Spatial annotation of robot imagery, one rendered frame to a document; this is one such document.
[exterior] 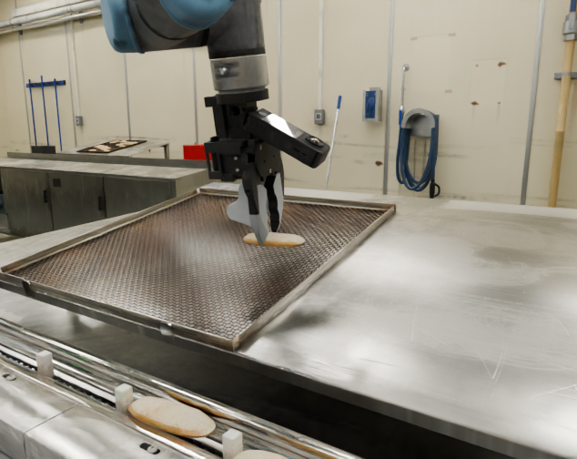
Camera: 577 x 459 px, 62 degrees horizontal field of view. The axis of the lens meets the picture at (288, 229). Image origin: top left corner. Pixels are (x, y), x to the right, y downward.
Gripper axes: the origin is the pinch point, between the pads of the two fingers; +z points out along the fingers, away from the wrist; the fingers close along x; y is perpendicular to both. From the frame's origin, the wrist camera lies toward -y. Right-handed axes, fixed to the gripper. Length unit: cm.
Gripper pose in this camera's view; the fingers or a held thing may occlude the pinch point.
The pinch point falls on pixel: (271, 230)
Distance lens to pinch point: 70.6
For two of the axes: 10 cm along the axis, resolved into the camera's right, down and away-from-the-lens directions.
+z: 1.0, 9.3, 3.4
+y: -9.1, -0.6, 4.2
